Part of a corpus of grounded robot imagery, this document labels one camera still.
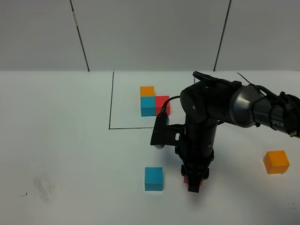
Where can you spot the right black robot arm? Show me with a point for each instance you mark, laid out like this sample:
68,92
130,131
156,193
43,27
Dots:
212,101

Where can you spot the template blue cube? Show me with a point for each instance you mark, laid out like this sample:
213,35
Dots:
147,106

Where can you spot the template red cube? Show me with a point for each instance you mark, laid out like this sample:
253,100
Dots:
159,102

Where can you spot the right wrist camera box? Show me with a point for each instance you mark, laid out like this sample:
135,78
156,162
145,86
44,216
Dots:
165,134

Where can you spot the template orange cube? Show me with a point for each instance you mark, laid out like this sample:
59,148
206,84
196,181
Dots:
147,91

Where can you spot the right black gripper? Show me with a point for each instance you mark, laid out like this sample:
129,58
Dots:
196,152

